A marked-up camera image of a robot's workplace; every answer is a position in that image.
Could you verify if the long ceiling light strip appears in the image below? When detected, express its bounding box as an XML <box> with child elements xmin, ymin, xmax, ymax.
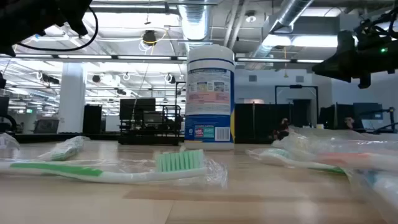
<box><xmin>235</xmin><ymin>57</ymin><xmax>325</xmax><ymax>64</ymax></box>
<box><xmin>0</xmin><ymin>54</ymin><xmax>188</xmax><ymax>62</ymax></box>

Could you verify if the blue desk monitor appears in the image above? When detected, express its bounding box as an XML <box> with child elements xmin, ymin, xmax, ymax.
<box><xmin>353</xmin><ymin>102</ymin><xmax>384</xmax><ymax>121</ymax></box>

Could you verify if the black partition wall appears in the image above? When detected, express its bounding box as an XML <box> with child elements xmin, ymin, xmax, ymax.
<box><xmin>234</xmin><ymin>102</ymin><xmax>294</xmax><ymax>144</ymax></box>

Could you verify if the black ceiling-hung device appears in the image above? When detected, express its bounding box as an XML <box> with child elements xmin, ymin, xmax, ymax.
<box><xmin>142</xmin><ymin>29</ymin><xmax>158</xmax><ymax>47</ymax></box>

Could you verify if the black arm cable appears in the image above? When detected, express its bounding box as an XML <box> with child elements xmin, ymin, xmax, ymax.
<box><xmin>354</xmin><ymin>7</ymin><xmax>398</xmax><ymax>43</ymax></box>
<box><xmin>15</xmin><ymin>6</ymin><xmax>100</xmax><ymax>52</ymax></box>

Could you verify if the black aluminium table frame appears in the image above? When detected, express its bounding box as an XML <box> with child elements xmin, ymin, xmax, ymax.
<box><xmin>12</xmin><ymin>132</ymin><xmax>276</xmax><ymax>144</ymax></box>

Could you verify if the black screen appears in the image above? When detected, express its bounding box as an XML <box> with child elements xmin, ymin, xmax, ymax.
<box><xmin>119</xmin><ymin>98</ymin><xmax>157</xmax><ymax>121</ymax></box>

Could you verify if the blue wrapped toothbrush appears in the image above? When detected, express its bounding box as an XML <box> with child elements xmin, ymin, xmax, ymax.
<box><xmin>344</xmin><ymin>169</ymin><xmax>398</xmax><ymax>224</ymax></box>

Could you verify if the white pillar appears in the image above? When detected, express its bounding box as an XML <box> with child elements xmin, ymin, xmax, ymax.
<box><xmin>57</xmin><ymin>62</ymin><xmax>88</xmax><ymax>134</ymax></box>

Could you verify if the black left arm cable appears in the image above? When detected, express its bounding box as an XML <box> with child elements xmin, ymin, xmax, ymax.
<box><xmin>15</xmin><ymin>6</ymin><xmax>100</xmax><ymax>52</ymax></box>

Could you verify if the person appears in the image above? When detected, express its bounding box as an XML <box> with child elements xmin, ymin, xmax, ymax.
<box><xmin>341</xmin><ymin>115</ymin><xmax>357</xmax><ymax>131</ymax></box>
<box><xmin>269</xmin><ymin>117</ymin><xmax>290</xmax><ymax>141</ymax></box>

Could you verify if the silver round air duct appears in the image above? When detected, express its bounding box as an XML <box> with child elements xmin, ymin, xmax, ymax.
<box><xmin>177</xmin><ymin>0</ymin><xmax>214</xmax><ymax>44</ymax></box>

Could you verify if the orange wrapped toothbrush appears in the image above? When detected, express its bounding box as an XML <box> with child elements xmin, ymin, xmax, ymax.
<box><xmin>271</xmin><ymin>124</ymin><xmax>398</xmax><ymax>174</ymax></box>

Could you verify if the black door frame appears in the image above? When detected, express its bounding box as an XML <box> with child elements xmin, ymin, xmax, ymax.
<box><xmin>274</xmin><ymin>84</ymin><xmax>320</xmax><ymax>127</ymax></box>

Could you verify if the silver spiral air duct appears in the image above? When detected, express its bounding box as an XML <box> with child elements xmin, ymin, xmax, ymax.
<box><xmin>248</xmin><ymin>0</ymin><xmax>315</xmax><ymax>60</ymax></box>

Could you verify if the black cabinet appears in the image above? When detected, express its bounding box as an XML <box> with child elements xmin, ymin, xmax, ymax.
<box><xmin>82</xmin><ymin>104</ymin><xmax>103</xmax><ymax>134</ymax></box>

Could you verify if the green toothbrush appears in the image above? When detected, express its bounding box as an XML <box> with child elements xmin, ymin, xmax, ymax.
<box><xmin>244</xmin><ymin>147</ymin><xmax>346</xmax><ymax>175</ymax></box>
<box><xmin>0</xmin><ymin>148</ymin><xmax>229</xmax><ymax>190</ymax></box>
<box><xmin>36</xmin><ymin>135</ymin><xmax>91</xmax><ymax>162</ymax></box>

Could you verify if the black desk monitor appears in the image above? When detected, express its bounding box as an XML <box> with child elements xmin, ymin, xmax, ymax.
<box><xmin>319</xmin><ymin>104</ymin><xmax>354</xmax><ymax>130</ymax></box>

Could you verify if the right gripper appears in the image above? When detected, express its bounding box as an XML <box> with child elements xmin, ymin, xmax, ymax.
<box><xmin>312</xmin><ymin>29</ymin><xmax>398</xmax><ymax>90</ymax></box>

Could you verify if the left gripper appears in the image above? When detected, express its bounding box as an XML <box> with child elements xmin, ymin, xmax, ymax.
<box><xmin>0</xmin><ymin>0</ymin><xmax>93</xmax><ymax>57</ymax></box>

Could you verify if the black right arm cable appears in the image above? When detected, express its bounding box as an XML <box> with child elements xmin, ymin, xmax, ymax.
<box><xmin>354</xmin><ymin>7</ymin><xmax>398</xmax><ymax>43</ymax></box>

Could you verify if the black wire basket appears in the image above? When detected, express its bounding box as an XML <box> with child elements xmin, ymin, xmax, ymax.
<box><xmin>117</xmin><ymin>104</ymin><xmax>183</xmax><ymax>146</ymax></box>

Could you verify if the white wipes canister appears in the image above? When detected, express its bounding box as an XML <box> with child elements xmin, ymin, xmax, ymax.
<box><xmin>184</xmin><ymin>44</ymin><xmax>236</xmax><ymax>152</ymax></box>

